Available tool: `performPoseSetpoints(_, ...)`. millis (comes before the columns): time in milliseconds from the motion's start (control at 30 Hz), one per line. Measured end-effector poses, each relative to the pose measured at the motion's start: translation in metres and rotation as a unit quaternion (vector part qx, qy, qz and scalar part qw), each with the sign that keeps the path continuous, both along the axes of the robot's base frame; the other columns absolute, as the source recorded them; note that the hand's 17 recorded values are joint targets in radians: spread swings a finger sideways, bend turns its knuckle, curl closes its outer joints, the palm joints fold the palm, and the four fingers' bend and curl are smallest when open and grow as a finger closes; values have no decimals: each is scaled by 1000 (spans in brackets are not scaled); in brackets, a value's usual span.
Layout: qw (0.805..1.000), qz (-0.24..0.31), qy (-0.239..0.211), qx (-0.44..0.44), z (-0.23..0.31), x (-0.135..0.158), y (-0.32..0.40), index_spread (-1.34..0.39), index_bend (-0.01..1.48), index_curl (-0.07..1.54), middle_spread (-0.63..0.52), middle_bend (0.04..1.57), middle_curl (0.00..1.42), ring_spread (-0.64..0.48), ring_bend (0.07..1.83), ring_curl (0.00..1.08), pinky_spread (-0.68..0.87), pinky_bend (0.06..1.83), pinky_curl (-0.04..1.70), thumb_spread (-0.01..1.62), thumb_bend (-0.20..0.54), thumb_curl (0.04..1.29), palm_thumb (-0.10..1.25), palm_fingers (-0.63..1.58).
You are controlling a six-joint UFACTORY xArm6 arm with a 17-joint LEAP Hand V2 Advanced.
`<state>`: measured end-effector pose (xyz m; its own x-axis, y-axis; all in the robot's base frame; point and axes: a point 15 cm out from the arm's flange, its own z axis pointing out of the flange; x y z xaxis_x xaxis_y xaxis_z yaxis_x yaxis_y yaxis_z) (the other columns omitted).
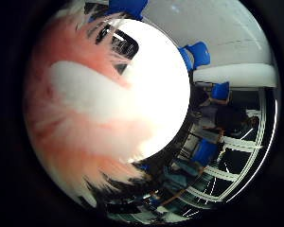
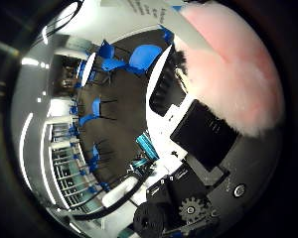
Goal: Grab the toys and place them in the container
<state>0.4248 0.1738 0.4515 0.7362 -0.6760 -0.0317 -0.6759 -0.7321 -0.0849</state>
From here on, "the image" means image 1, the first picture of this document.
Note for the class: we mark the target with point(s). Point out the pink and white plush toy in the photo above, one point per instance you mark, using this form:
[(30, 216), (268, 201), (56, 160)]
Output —
[(85, 104)]

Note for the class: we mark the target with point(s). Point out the blue plastic chair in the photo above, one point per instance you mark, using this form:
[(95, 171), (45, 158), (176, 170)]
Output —
[(205, 152), (198, 55), (129, 8), (221, 91)]

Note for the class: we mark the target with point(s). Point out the seated person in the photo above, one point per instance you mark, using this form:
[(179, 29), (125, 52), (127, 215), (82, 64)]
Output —
[(230, 119)]

